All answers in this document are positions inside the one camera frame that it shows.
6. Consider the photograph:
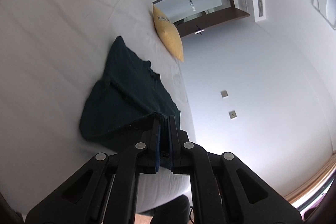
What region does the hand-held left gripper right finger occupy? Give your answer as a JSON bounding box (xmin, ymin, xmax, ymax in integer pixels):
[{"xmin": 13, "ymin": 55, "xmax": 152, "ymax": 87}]
[{"xmin": 168, "ymin": 115, "xmax": 302, "ymax": 224}]

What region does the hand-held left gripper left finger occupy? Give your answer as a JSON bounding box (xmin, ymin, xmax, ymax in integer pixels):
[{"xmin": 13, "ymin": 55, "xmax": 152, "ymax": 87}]
[{"xmin": 25, "ymin": 116, "xmax": 161, "ymax": 224}]

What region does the dark green sweater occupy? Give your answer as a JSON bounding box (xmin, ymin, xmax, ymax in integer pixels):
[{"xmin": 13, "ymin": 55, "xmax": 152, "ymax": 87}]
[{"xmin": 79, "ymin": 35, "xmax": 181, "ymax": 169}]

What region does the person's dark trouser leg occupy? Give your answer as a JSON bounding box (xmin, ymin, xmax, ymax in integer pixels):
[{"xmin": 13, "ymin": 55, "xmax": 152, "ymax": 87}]
[{"xmin": 152, "ymin": 195, "xmax": 191, "ymax": 224}]

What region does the yellow pillow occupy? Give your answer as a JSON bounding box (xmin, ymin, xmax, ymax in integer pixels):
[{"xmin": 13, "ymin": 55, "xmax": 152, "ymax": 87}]
[{"xmin": 153, "ymin": 5, "xmax": 184, "ymax": 62}]

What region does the dark brown door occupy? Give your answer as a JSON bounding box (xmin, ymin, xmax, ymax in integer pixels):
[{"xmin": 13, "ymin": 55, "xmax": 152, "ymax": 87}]
[{"xmin": 152, "ymin": 0, "xmax": 250, "ymax": 39}]

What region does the bed with white sheet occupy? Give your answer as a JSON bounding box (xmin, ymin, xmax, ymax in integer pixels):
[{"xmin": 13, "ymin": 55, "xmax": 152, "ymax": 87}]
[{"xmin": 0, "ymin": 0, "xmax": 194, "ymax": 214}]

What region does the square ceiling light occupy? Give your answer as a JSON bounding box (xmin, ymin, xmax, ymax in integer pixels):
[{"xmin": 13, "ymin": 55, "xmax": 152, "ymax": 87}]
[{"xmin": 312, "ymin": 0, "xmax": 336, "ymax": 30}]

